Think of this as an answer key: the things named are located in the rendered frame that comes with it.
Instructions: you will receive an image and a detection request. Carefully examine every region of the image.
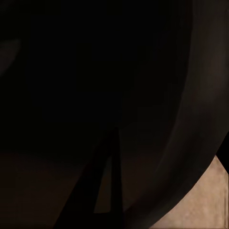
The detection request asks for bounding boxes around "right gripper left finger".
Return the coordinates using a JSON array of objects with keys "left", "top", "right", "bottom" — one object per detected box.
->
[{"left": 52, "top": 127, "right": 124, "bottom": 229}]

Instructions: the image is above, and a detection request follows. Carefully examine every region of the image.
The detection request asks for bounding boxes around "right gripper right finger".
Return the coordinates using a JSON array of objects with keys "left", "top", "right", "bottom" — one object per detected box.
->
[{"left": 216, "top": 131, "right": 229, "bottom": 174}]

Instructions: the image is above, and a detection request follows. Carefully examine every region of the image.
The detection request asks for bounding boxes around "cauldron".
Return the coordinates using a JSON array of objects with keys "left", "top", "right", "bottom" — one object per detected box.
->
[{"left": 0, "top": 0, "right": 229, "bottom": 229}]

